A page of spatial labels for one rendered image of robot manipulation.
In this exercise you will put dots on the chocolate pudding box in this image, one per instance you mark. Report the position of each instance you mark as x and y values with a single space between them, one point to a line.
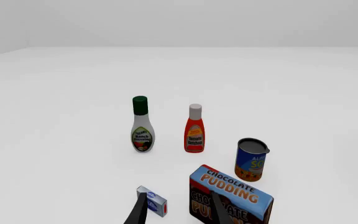
244 198

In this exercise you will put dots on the ranch dressing bottle green cap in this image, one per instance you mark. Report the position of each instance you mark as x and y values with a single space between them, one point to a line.
142 130

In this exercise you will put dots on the red tomato ketchup bottle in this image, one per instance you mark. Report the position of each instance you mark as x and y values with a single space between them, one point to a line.
194 135

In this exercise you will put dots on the blue soup can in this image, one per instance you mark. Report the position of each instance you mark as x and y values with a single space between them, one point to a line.
250 161

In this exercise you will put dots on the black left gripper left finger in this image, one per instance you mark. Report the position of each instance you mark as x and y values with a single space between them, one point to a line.
138 212

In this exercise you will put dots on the small grey blue box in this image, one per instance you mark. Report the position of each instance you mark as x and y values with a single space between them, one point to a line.
157 203

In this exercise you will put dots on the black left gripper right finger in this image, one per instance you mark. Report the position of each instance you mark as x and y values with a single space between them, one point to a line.
220 210

